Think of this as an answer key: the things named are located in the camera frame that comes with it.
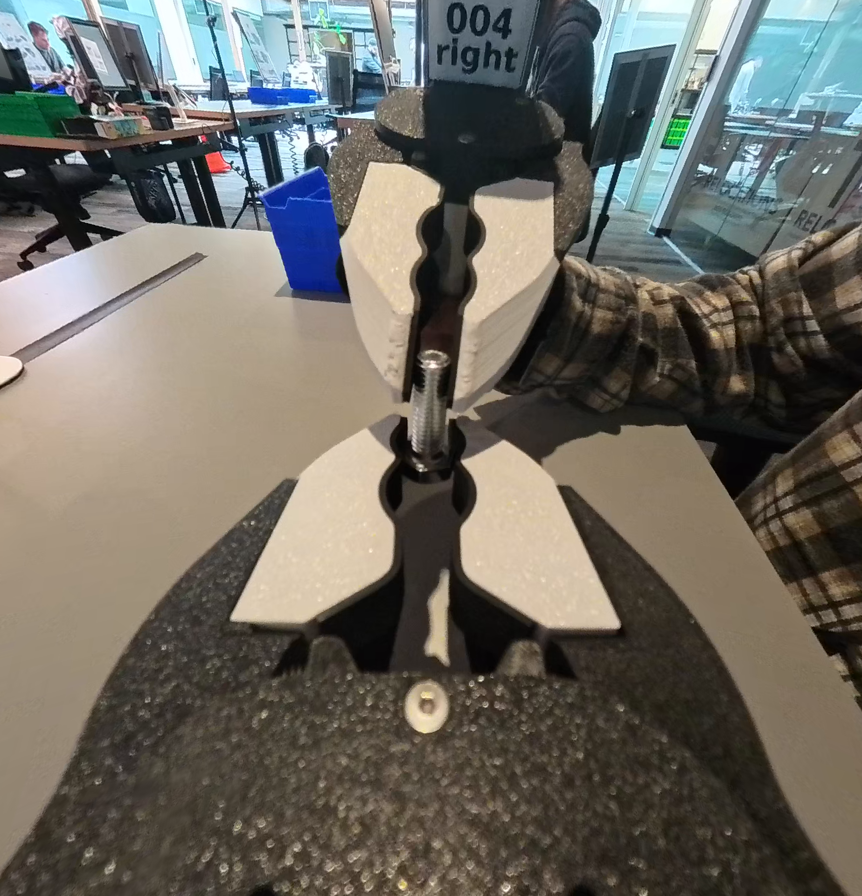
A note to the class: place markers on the person's right forearm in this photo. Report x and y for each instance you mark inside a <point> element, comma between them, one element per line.
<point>683,336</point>

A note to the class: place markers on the green plastic bins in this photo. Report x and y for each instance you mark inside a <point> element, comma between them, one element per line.
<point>25,112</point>

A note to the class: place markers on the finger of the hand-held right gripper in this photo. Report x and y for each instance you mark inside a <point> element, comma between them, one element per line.
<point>515,266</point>
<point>382,266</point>

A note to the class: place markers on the blue bins on desk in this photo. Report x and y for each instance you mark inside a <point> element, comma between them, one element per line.
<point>280,94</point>

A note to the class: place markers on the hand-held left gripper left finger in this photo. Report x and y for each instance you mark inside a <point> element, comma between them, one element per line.
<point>319,553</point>

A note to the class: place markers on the black backpack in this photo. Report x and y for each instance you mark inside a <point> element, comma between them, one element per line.
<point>317,157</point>

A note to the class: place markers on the blue plastic bin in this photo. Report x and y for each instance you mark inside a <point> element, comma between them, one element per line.
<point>305,238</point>

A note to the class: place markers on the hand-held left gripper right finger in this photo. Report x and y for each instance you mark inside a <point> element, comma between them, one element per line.
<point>536,553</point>

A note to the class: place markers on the black tripod light stand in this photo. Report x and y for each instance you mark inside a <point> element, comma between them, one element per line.
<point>238,175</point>

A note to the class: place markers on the orange traffic cone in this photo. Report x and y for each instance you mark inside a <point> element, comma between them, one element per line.
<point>218,164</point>

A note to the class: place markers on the silver hex bolt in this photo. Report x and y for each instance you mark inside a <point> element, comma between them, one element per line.
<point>429,406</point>

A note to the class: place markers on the black monitor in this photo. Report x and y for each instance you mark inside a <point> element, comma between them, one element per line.
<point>92,52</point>
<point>137,52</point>
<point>338,80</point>

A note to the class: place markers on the wooden desk with black legs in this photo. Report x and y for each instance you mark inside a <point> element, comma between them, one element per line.
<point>277,110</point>
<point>158,133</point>

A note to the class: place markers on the black office chair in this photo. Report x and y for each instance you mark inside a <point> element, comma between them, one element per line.
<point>67,203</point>

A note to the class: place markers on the person's plaid shirt torso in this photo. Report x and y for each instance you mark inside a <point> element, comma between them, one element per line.
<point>823,546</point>

